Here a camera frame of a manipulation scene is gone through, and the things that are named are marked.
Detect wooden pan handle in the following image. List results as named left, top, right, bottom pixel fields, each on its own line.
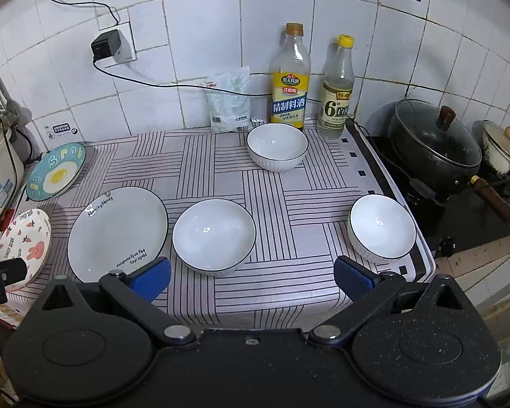
left=471, top=175, right=510, bottom=232

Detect yellow cap vinegar bottle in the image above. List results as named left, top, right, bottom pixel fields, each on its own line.
left=317, top=34, right=354, bottom=140

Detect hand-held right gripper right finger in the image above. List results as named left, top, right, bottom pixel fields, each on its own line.
left=308, top=256, right=466, bottom=347

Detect yellow label cooking wine bottle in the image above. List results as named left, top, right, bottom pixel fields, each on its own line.
left=269, top=22, right=312, bottom=132

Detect hanging metal utensils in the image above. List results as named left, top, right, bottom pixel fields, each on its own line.
left=0, top=30, right=24, bottom=130

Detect cream enamel pot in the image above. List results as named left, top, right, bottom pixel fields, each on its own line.
left=481, top=120, right=510, bottom=177

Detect white wall socket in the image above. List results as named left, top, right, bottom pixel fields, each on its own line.
left=94, top=21, right=137, bottom=69

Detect white ribbed bowl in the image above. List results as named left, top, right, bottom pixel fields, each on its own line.
left=347, top=194, right=417, bottom=264
left=246, top=123, right=309, bottom=173

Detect large white plate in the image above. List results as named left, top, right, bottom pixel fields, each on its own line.
left=67, top=187, right=169, bottom=285

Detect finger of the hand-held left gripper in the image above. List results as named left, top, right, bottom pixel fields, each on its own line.
left=0, top=257, right=29, bottom=286

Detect black induction stove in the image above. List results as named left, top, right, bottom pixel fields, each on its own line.
left=348, top=119, right=510, bottom=258

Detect white salt bag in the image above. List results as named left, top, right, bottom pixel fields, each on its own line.
left=204, top=67, right=252, bottom=133

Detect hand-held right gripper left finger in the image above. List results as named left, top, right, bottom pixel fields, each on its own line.
left=40, top=257, right=196, bottom=347

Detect black power adapter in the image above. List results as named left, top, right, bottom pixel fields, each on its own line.
left=90, top=30, right=122, bottom=64

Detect striped tablecloth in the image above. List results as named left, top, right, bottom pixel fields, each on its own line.
left=0, top=125, right=436, bottom=332

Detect black pot with glass lid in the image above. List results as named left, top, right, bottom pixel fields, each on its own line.
left=387, top=99, right=483, bottom=192

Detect pink rabbit print plate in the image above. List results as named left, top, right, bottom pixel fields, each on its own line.
left=0, top=208, right=52, bottom=293

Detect wide white bowl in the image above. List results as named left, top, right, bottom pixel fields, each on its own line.
left=172, top=199, right=256, bottom=275

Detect blue fried egg plate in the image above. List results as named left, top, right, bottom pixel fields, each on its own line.
left=25, top=142, right=87, bottom=201

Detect black rice cooker cord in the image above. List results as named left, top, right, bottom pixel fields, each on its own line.
left=0, top=106, right=41, bottom=164

